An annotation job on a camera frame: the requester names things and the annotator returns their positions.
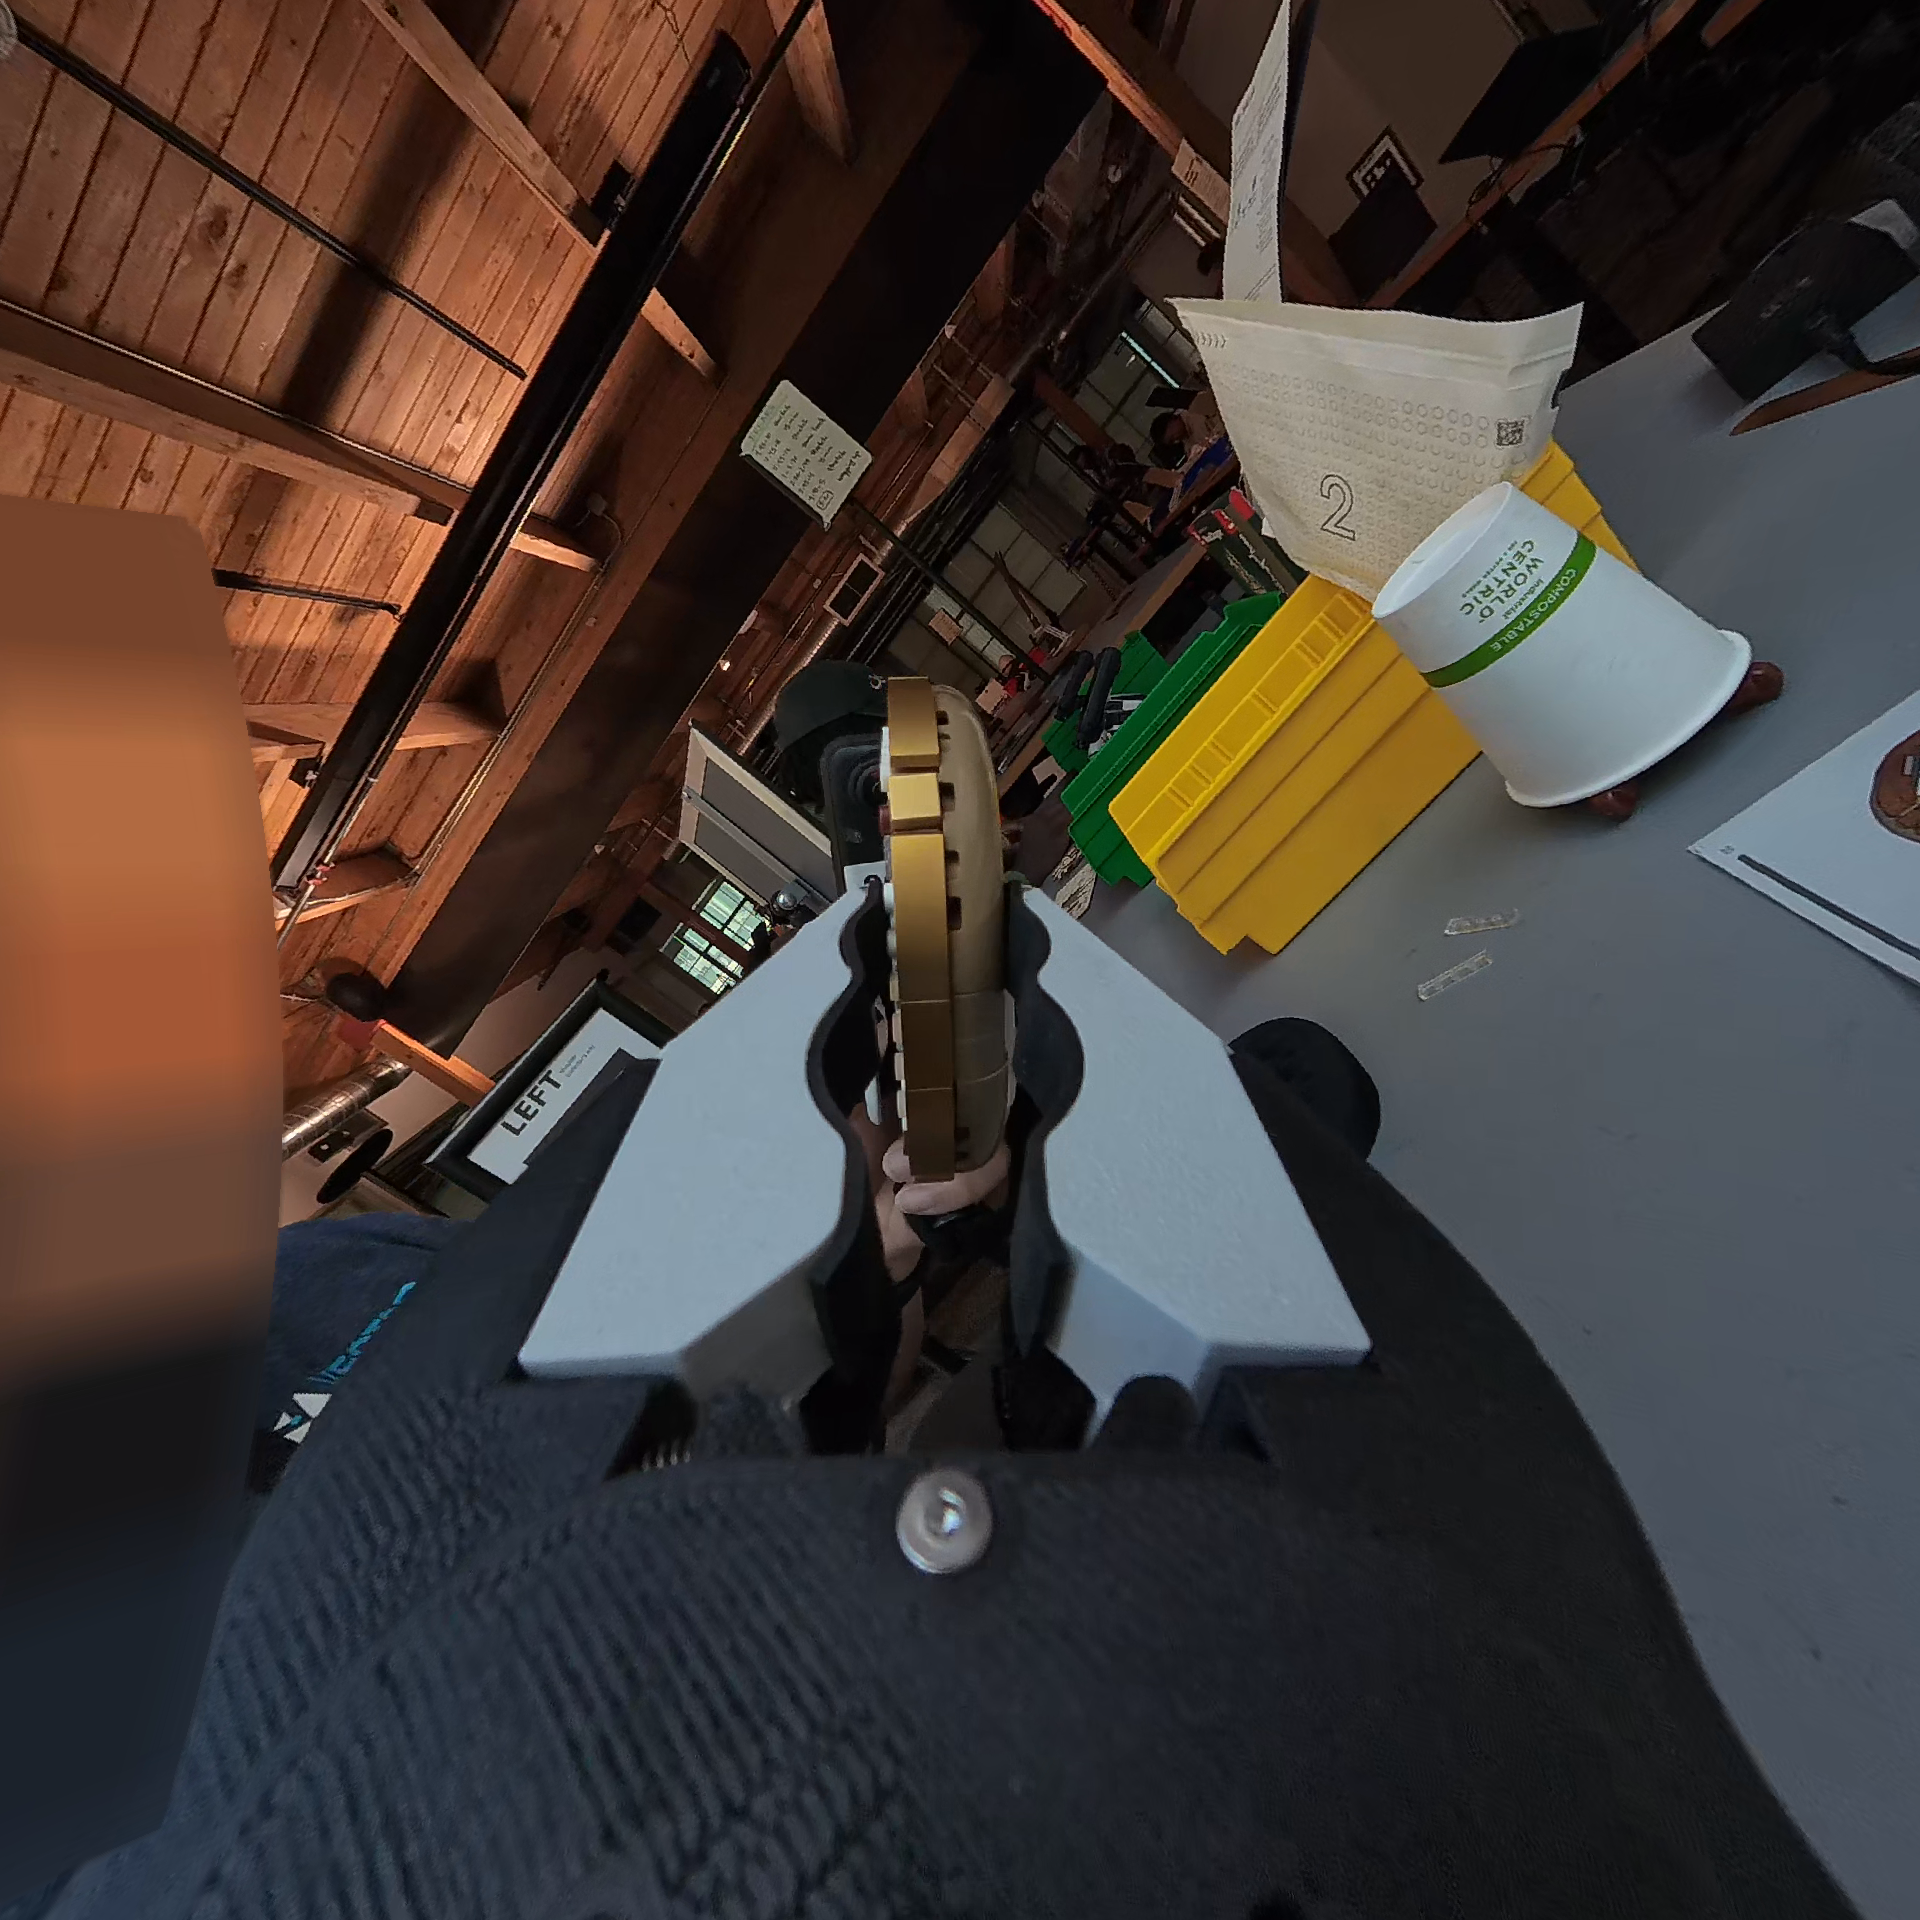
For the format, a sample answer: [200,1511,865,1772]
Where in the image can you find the black framed white sign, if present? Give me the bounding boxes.
[422,977,665,1186]

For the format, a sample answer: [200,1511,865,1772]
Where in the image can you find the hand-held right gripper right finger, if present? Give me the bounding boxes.
[1001,886,1376,1446]

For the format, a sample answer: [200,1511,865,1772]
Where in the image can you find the green plastic bin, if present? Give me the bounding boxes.
[1042,593,1289,888]

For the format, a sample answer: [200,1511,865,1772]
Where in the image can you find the yellow plastic bin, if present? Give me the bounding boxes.
[1111,439,1636,958]

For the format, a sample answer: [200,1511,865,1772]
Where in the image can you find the person's dark blue shirt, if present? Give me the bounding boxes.
[247,1212,529,1496]

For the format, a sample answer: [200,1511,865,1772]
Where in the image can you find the black lego set box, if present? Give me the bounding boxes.
[1692,201,1920,404]

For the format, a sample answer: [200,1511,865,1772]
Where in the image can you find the person's left hand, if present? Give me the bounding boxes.
[877,1148,1022,1292]

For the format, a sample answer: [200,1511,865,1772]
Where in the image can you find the round tan lego base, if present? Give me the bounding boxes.
[877,675,1009,1184]

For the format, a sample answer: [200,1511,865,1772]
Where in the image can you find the white paper cup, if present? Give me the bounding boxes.
[1368,482,1752,809]

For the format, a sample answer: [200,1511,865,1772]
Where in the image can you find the white hanging notice board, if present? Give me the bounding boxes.
[743,380,876,529]

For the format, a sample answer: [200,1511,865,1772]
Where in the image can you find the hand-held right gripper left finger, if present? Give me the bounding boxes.
[516,882,897,1450]

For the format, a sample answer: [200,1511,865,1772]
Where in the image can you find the lego instruction booklet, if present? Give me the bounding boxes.
[1689,729,1920,986]

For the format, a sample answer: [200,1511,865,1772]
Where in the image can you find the silver ventilation duct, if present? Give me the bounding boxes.
[280,1054,408,1162]

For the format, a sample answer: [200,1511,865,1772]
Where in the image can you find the white paper parts bag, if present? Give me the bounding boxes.
[1169,295,1586,599]

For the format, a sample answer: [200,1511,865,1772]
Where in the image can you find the dark box with red label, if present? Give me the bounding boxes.
[1184,497,1308,594]

